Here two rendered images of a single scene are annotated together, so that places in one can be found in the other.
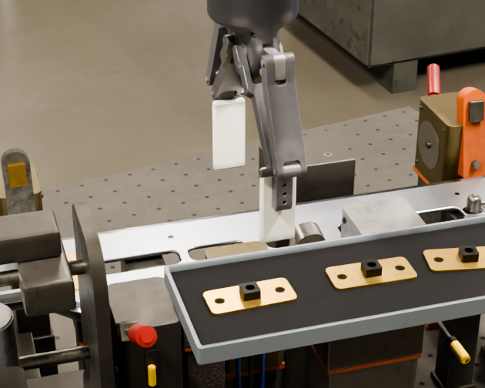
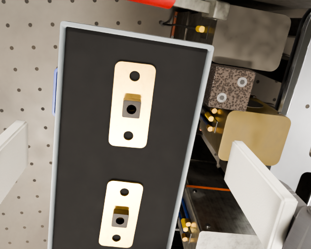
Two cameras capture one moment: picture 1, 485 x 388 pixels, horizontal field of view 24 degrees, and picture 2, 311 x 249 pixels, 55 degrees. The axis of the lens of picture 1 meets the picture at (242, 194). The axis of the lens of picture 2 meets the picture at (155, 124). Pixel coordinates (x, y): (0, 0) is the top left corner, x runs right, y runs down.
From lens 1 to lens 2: 90 cm
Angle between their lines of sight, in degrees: 50
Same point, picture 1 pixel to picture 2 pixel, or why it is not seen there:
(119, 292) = (275, 26)
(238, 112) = (260, 226)
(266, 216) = not seen: outside the picture
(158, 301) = (244, 53)
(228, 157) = (234, 166)
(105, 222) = not seen: outside the picture
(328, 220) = not seen: hidden behind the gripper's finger
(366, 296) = (91, 197)
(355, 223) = (239, 234)
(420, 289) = (83, 238)
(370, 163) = not seen: outside the picture
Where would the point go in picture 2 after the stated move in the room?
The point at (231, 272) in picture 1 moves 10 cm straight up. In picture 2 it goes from (177, 106) to (200, 147)
